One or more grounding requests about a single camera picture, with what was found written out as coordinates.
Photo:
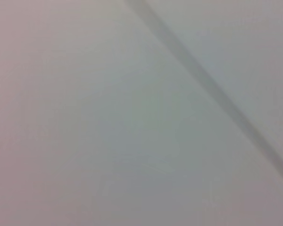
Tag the dark wall panel seam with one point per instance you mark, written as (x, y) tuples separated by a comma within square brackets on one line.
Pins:
[(204, 77)]

